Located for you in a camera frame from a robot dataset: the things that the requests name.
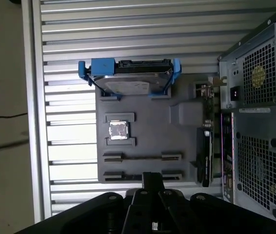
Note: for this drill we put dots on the silver CPU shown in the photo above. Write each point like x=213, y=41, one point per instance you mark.
x=119, y=130

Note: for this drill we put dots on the grey parts rack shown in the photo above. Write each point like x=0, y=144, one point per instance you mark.
x=152, y=136

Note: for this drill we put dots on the hard disk in blue carrier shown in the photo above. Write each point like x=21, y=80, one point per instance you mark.
x=133, y=75

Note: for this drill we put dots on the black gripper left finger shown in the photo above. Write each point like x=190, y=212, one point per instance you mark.
x=133, y=214

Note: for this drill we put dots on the RAM stick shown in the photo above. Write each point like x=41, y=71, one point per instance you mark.
x=132, y=176

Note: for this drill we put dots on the black PC case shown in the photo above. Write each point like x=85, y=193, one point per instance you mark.
x=252, y=119

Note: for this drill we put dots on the graphics card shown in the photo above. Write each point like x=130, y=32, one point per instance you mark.
x=206, y=158

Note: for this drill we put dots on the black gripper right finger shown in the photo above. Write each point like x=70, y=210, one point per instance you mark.
x=189, y=219

